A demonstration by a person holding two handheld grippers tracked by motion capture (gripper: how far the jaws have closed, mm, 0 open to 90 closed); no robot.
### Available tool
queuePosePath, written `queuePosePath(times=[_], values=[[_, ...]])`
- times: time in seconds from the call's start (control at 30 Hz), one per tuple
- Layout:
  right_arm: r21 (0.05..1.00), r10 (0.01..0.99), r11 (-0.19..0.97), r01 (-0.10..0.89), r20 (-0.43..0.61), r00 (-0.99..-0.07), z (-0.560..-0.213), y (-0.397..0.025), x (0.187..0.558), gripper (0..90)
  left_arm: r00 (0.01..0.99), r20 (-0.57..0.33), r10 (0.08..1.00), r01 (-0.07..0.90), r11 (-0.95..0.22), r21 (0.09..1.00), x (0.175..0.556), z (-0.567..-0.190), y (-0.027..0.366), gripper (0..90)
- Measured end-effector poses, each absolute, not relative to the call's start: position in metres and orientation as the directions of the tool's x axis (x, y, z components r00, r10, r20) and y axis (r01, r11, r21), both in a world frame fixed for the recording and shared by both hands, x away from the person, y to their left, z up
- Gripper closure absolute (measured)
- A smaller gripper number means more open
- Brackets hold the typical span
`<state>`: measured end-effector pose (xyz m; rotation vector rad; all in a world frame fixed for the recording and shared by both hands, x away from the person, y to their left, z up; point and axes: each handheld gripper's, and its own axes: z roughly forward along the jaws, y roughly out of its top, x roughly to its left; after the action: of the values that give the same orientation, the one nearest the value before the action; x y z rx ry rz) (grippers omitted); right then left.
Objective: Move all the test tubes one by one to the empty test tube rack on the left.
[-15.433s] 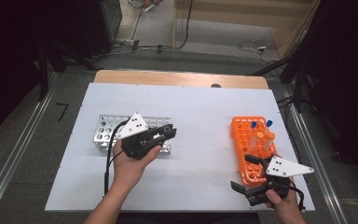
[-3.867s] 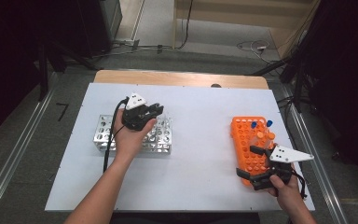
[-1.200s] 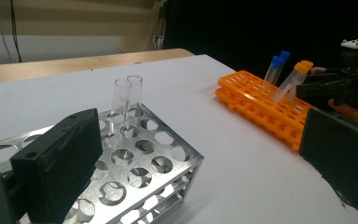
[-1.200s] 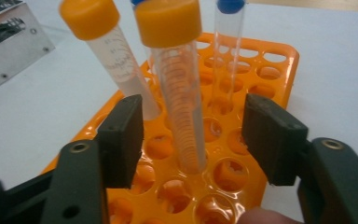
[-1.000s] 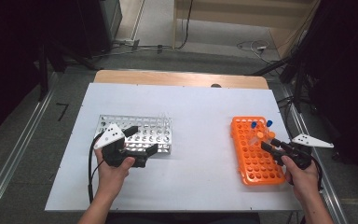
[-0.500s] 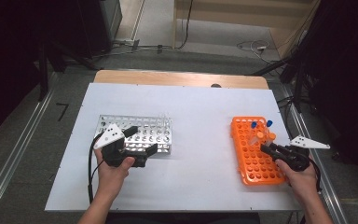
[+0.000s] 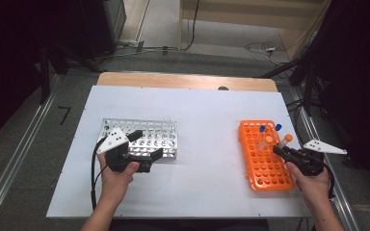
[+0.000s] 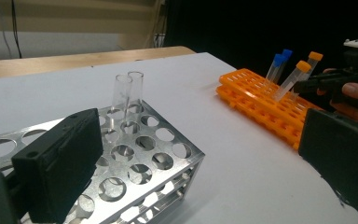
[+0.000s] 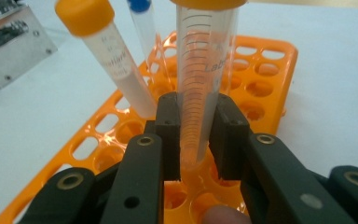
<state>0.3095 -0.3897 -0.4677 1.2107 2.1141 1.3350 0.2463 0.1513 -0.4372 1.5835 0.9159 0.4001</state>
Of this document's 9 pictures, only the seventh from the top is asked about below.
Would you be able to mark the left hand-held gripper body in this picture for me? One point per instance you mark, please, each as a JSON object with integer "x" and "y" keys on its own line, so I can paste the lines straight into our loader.
{"x": 113, "y": 141}

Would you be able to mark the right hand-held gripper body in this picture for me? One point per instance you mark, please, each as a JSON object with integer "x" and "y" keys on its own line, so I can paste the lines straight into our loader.
{"x": 308, "y": 162}

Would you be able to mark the metal test tube rack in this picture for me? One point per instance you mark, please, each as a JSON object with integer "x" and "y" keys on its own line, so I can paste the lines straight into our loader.
{"x": 151, "y": 141}

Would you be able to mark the orange plastic test tube rack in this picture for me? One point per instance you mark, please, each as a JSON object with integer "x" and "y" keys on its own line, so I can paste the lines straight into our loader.
{"x": 266, "y": 173}

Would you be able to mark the blue-capped test tube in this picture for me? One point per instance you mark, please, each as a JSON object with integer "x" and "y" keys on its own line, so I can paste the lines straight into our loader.
{"x": 278, "y": 127}
{"x": 262, "y": 128}

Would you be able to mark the person's right hand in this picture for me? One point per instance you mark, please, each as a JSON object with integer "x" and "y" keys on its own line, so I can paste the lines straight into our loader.
{"x": 314, "y": 189}

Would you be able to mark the person's left hand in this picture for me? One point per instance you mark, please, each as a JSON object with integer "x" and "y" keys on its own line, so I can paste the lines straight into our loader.
{"x": 115, "y": 186}

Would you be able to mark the white table board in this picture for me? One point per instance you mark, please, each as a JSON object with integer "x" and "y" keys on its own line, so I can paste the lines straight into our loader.
{"x": 205, "y": 112}

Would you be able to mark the black stand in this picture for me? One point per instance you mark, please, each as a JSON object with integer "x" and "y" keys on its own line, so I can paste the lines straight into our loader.
{"x": 308, "y": 86}
{"x": 45, "y": 80}

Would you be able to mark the wooden table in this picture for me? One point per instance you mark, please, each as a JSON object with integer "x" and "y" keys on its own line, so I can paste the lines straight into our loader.
{"x": 173, "y": 80}

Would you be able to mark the power strip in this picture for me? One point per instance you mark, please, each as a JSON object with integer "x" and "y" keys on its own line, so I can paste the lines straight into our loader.
{"x": 130, "y": 42}

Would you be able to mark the black curtain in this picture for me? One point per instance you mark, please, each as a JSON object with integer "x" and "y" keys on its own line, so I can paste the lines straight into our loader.
{"x": 363, "y": 80}
{"x": 9, "y": 64}

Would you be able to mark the dark cabinet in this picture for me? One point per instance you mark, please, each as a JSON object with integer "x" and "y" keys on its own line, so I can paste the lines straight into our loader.
{"x": 99, "y": 25}

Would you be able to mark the light wooden platform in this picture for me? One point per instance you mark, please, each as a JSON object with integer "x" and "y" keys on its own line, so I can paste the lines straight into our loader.
{"x": 237, "y": 16}

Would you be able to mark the metal floor rail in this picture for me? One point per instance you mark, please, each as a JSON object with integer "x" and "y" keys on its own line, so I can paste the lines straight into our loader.
{"x": 13, "y": 160}
{"x": 343, "y": 205}

